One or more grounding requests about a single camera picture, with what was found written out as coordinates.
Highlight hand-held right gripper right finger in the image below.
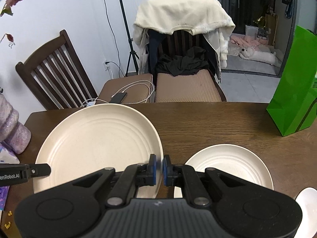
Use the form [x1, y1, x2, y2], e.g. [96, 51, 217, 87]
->
[163, 154, 248, 207]

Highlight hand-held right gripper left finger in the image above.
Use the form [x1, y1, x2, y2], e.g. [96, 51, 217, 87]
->
[72, 154, 158, 209]

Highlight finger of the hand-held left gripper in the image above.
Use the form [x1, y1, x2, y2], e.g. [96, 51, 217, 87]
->
[25, 163, 52, 178]

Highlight cream plate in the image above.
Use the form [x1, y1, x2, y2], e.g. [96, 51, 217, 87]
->
[173, 144, 274, 199]

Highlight beige plate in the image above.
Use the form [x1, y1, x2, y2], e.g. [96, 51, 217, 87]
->
[33, 104, 164, 199]

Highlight small white bowl black rim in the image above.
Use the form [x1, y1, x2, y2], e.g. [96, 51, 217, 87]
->
[295, 187, 317, 238]

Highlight purple white tissue pack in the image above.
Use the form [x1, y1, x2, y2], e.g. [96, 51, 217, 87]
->
[0, 142, 20, 165]

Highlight purple ribbed vase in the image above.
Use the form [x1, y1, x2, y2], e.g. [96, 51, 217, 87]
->
[0, 93, 32, 154]

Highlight scattered popcorn pieces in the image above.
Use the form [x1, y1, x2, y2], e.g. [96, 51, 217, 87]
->
[4, 211, 13, 230]

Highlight black smartphone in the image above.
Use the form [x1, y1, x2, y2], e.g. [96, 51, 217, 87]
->
[109, 92, 127, 103]

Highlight wooden chair with cushion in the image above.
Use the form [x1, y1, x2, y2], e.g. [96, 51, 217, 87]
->
[149, 27, 227, 103]

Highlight black crumpled garment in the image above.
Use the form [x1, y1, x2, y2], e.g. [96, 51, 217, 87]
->
[156, 47, 211, 77]

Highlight dark wooden chair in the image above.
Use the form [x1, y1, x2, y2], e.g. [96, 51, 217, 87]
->
[15, 29, 155, 111]

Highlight dark blue garment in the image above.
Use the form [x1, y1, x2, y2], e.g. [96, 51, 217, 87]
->
[148, 29, 165, 76]

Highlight white plush toy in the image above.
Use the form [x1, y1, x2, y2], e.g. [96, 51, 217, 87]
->
[239, 47, 278, 67]

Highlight green paper bag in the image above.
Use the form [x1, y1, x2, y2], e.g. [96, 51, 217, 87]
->
[266, 25, 317, 137]

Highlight pink blanket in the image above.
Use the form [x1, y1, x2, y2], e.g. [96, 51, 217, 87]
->
[229, 35, 269, 56]

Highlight chair with cream sweater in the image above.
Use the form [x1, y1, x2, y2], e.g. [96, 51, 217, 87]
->
[133, 0, 236, 76]

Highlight black studio light stand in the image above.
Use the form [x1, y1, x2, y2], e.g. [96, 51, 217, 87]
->
[115, 0, 140, 77]

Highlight black glass sliding door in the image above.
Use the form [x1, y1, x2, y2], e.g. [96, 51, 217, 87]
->
[161, 0, 298, 77]

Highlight white charging cable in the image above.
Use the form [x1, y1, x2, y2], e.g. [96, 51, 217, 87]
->
[79, 80, 153, 107]

